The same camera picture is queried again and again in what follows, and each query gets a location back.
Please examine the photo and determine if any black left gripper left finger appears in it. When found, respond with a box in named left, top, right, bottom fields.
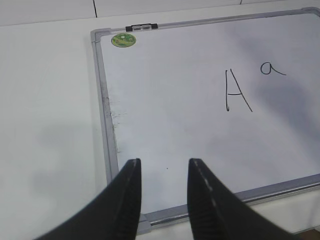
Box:
left=39, top=158, right=142, bottom=240

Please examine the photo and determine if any round green sticker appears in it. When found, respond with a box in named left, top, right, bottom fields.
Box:
left=111, top=33, right=136, bottom=48

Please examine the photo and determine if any white board with aluminium frame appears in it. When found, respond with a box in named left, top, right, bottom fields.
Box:
left=91, top=7, right=320, bottom=234

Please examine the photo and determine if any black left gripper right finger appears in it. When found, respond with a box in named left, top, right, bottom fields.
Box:
left=187, top=158, right=300, bottom=240

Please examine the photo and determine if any black clear pen holder clip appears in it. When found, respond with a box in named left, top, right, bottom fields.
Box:
left=125, top=23, right=159, bottom=32

